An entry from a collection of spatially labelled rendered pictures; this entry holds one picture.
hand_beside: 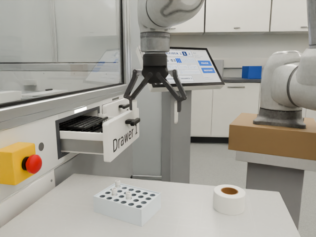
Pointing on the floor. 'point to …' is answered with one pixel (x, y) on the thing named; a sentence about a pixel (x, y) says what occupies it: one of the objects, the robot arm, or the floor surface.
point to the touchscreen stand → (176, 139)
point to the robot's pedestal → (278, 177)
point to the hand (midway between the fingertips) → (154, 118)
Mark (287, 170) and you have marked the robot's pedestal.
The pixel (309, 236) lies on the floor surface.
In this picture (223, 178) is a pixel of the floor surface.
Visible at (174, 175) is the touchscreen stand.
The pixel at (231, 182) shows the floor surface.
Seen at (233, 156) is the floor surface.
